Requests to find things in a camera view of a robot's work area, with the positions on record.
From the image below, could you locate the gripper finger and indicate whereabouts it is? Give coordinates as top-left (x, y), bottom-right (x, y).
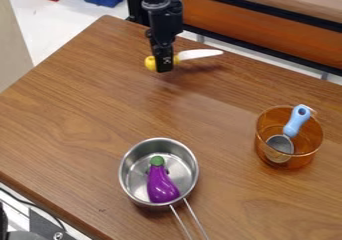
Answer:
top-left (153, 45), bottom-right (177, 74)

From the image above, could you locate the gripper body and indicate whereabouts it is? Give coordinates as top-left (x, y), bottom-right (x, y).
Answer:
top-left (144, 0), bottom-right (185, 49)

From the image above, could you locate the yellow toy knife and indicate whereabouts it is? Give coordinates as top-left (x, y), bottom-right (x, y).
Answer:
top-left (142, 48), bottom-right (226, 73)

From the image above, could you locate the silver pot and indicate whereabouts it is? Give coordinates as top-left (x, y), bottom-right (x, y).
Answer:
top-left (117, 136), bottom-right (212, 240)

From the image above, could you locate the purple toy eggplant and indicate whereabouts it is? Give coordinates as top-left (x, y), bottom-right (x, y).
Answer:
top-left (144, 155), bottom-right (182, 205)

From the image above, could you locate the orange cup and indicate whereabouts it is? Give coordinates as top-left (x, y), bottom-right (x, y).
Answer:
top-left (253, 104), bottom-right (326, 171)

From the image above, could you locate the wooden table with black frame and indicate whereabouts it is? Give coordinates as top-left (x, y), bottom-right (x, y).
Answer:
top-left (172, 0), bottom-right (342, 81)

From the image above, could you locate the blue handled spoon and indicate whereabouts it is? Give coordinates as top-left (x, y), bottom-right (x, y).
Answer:
top-left (264, 103), bottom-right (314, 157)

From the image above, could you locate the black cable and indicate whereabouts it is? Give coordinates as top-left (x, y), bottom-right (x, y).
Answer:
top-left (0, 187), bottom-right (70, 233)

